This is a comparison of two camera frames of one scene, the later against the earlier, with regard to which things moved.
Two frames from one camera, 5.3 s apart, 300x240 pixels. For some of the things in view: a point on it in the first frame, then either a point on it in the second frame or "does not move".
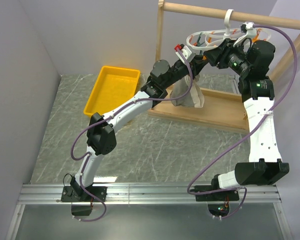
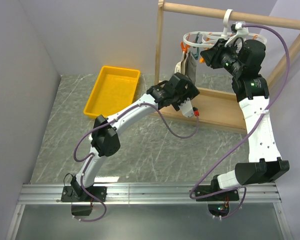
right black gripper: (214, 55) does not move
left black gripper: (197, 65) to (191, 92)
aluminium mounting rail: (144, 194) does not move
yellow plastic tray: (114, 86) does not move
